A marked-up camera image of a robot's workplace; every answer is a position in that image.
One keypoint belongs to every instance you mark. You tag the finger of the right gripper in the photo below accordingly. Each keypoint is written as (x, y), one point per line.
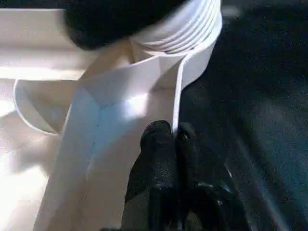
(115, 19)

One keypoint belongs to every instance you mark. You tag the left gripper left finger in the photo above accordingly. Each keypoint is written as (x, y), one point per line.
(154, 183)

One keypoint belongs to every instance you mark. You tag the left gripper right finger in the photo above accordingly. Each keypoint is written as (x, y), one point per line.
(207, 187)

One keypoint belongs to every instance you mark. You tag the white plastic table leg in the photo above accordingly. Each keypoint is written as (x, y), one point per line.
(190, 29)

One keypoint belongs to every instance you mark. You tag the white plastic table top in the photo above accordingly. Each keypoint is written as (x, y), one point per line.
(96, 106)

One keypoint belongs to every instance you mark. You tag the black work mat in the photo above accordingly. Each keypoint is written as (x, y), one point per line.
(260, 120)

